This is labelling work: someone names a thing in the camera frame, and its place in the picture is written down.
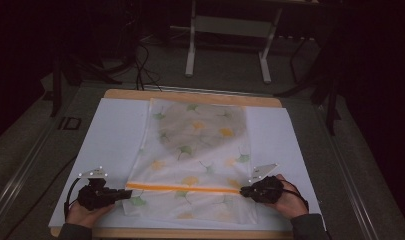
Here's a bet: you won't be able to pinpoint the leaf print mesh laundry bag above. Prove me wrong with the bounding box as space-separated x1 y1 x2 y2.
121 97 260 225

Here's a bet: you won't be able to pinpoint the black metal stand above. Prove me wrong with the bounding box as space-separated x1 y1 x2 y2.
49 54 123 118
274 31 345 137

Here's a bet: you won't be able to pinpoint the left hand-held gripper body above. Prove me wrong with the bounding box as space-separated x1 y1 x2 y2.
76 166 119 212

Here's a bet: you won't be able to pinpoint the black floor cable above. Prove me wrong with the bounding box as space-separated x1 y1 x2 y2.
2 155 78 240

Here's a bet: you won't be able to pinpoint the white metal stand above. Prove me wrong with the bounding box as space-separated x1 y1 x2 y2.
184 0 285 85

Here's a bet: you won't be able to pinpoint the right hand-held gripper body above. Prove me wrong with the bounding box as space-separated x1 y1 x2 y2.
248 162 286 205

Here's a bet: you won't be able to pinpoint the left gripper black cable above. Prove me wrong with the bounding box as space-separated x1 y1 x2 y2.
63 177 91 221

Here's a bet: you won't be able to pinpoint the wooden table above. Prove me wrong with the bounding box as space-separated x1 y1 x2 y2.
49 88 324 240

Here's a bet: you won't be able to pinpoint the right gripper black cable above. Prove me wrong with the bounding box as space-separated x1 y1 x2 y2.
281 179 310 212

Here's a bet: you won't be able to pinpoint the white table mat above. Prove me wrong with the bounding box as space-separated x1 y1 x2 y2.
48 97 324 232

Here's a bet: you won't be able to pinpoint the person's right hand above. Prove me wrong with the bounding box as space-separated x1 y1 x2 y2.
265 173 310 221

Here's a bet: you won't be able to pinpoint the black hanging cables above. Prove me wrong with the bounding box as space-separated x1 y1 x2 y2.
133 42 163 92

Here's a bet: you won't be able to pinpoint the metal floor rail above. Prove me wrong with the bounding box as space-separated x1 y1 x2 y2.
0 114 63 229
313 102 380 240

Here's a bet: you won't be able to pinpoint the person's left hand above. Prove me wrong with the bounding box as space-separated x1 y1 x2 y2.
65 199 117 230

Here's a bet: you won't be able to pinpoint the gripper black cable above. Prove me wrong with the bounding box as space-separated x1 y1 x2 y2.
281 179 310 212
63 177 91 221

